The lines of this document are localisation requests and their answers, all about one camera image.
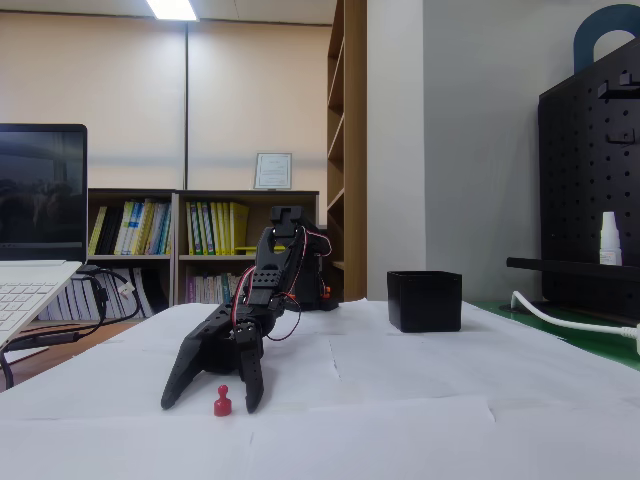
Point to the red pawn piece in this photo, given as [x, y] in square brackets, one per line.
[222, 407]

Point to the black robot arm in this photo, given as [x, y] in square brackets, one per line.
[280, 260]

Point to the black square box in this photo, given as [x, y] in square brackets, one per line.
[425, 305]

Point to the small white connector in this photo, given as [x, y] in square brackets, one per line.
[126, 291]

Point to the flat-lying yellow book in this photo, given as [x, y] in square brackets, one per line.
[245, 249]

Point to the orange table clamp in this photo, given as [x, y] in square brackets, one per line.
[327, 292]

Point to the wide yellow binder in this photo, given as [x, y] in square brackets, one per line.
[240, 225]

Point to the low wooden bookshelf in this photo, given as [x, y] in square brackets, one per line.
[225, 195]
[130, 192]

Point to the black book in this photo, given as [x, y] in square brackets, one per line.
[110, 235]

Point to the leaning yellow book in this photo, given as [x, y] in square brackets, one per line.
[98, 230]

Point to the framed certificate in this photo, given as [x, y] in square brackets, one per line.
[272, 171]

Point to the white laptop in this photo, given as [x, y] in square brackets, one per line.
[40, 200]

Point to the tall wooden bookshelf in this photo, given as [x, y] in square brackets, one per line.
[355, 150]

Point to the ceiling light panel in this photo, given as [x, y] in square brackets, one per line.
[172, 10]

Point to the black pegboard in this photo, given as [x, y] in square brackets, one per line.
[575, 175]

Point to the small white bottle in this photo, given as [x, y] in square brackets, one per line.
[610, 240]

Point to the blue arch shape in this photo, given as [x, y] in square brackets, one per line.
[582, 45]

